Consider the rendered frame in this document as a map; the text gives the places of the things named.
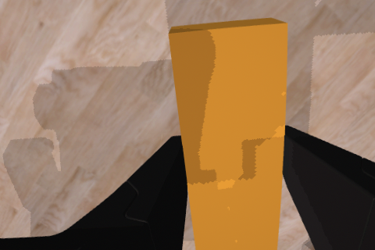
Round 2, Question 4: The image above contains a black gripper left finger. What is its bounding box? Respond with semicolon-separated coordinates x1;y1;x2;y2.
0;135;188;250

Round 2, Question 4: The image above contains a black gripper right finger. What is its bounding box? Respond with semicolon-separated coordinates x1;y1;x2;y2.
282;125;375;250

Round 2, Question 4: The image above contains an orange rectangular bar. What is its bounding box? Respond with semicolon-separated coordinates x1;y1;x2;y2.
168;18;288;250

